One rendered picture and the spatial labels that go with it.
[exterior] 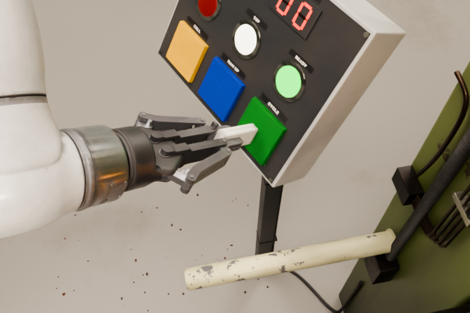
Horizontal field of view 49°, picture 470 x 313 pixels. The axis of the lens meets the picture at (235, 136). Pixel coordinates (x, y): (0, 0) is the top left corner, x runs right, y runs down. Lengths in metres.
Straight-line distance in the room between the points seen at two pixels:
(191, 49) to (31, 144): 0.41
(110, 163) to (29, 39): 0.15
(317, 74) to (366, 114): 1.42
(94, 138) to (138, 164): 0.06
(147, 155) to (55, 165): 0.11
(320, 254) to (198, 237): 0.77
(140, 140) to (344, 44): 0.28
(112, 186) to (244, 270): 0.54
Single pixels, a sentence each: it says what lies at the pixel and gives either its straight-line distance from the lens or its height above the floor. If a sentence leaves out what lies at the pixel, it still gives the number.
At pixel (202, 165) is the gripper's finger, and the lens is 0.63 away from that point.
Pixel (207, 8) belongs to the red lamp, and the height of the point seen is 1.09.
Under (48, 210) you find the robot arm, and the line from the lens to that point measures 0.53.
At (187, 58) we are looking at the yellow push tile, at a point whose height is 1.01.
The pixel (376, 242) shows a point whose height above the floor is 0.64.
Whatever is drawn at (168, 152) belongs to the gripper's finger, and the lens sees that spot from 0.62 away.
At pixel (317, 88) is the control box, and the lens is 0.69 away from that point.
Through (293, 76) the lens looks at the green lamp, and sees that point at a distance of 0.71.
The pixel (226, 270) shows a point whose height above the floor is 0.64.
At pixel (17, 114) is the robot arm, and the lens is 0.51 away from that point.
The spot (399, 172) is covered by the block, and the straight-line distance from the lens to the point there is 0.99.
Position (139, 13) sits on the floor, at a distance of 2.46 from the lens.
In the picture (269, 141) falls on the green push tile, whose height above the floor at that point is 1.02.
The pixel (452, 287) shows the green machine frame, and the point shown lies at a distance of 0.98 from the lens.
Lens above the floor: 1.64
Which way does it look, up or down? 56 degrees down
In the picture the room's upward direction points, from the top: straight up
